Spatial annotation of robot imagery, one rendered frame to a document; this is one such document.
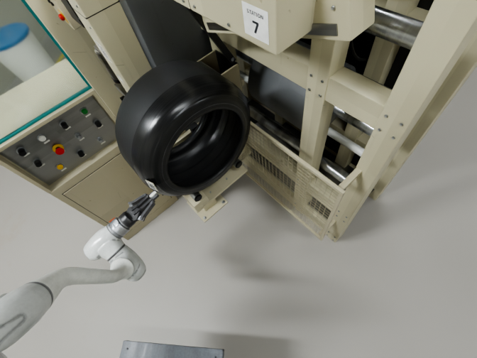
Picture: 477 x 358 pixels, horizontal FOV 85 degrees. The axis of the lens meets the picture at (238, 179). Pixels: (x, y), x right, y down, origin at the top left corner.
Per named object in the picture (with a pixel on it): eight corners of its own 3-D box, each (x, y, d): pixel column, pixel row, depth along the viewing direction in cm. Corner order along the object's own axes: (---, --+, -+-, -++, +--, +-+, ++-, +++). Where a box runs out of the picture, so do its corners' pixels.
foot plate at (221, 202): (187, 202, 236) (186, 201, 234) (209, 183, 243) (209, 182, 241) (204, 222, 224) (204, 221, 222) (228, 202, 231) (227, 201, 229)
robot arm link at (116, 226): (103, 221, 120) (113, 212, 121) (116, 226, 128) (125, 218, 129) (112, 236, 116) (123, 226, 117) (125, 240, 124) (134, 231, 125)
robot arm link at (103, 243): (109, 221, 127) (129, 240, 129) (84, 244, 125) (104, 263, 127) (102, 225, 116) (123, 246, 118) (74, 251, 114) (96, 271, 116)
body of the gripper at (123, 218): (123, 226, 118) (138, 212, 119) (114, 214, 122) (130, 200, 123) (133, 231, 124) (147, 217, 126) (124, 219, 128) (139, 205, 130)
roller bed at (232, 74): (206, 104, 167) (194, 62, 142) (224, 91, 171) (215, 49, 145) (226, 119, 158) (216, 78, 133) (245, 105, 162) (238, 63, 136)
